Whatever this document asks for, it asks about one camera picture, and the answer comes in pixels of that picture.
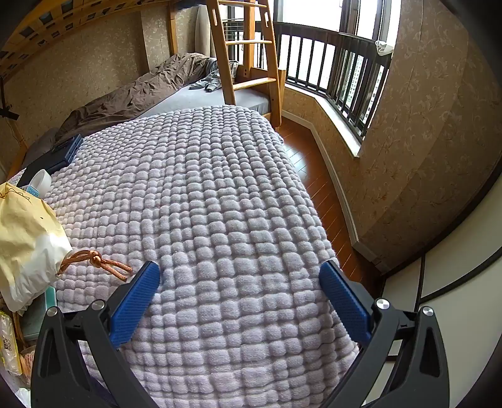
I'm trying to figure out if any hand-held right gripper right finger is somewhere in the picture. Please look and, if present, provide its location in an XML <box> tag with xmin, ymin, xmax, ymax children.
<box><xmin>318</xmin><ymin>259</ymin><xmax>450</xmax><ymax>408</ymax></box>

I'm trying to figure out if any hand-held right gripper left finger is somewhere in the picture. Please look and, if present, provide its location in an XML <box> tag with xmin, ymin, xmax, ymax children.
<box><xmin>30</xmin><ymin>260</ymin><xmax>173</xmax><ymax>408</ymax></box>

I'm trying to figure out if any yellow and white plastic bag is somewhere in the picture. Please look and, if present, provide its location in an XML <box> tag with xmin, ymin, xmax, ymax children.
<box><xmin>0</xmin><ymin>181</ymin><xmax>73</xmax><ymax>312</ymax></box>

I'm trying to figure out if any white sliding door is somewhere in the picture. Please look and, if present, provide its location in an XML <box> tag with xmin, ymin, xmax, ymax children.
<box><xmin>365</xmin><ymin>220</ymin><xmax>502</xmax><ymax>408</ymax></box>

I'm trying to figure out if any lilac textured blanket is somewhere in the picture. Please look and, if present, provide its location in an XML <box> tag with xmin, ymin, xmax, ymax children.
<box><xmin>43</xmin><ymin>105</ymin><xmax>359</xmax><ymax>408</ymax></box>

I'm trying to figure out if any yellow packet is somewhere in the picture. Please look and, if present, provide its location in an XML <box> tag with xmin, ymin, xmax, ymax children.
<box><xmin>0</xmin><ymin>312</ymin><xmax>22</xmax><ymax>375</ymax></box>

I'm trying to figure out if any white cup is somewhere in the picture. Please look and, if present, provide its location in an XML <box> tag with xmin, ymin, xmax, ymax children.
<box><xmin>29</xmin><ymin>169</ymin><xmax>52</xmax><ymax>197</ymax></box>

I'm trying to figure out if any blue box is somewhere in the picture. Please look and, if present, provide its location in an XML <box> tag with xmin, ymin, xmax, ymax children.
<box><xmin>18</xmin><ymin>134</ymin><xmax>84</xmax><ymax>188</ymax></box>

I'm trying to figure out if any brown duvet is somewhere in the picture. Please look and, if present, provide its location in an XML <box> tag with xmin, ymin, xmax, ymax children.
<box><xmin>55</xmin><ymin>53</ymin><xmax>212</xmax><ymax>142</ymax></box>

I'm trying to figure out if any grey mattress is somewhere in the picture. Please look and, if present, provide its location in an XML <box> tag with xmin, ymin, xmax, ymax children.
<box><xmin>141</xmin><ymin>80</ymin><xmax>272</xmax><ymax>118</ymax></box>

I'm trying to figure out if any grey cloth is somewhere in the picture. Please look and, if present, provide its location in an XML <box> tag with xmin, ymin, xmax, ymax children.
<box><xmin>190</xmin><ymin>59</ymin><xmax>240</xmax><ymax>93</ymax></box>

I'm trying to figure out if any wooden ladder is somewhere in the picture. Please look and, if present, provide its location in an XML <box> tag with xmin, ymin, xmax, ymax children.
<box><xmin>206</xmin><ymin>0</ymin><xmax>283</xmax><ymax>106</ymax></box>

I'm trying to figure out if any dark balcony railing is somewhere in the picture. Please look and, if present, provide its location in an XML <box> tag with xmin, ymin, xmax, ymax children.
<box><xmin>272</xmin><ymin>21</ymin><xmax>393</xmax><ymax>138</ymax></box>

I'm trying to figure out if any orange cord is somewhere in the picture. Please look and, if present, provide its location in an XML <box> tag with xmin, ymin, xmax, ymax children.
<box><xmin>59</xmin><ymin>250</ymin><xmax>134</xmax><ymax>281</ymax></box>

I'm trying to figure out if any black wall bracket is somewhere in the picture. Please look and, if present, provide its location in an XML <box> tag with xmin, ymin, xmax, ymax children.
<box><xmin>0</xmin><ymin>78</ymin><xmax>18</xmax><ymax>120</ymax></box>

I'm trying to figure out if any wooden bunk bed frame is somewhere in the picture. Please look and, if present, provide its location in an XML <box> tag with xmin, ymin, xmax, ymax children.
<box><xmin>0</xmin><ymin>0</ymin><xmax>285</xmax><ymax>173</ymax></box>

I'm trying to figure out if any window frame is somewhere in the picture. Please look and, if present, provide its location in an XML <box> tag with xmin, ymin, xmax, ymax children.
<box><xmin>275</xmin><ymin>0</ymin><xmax>387</xmax><ymax>40</ymax></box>

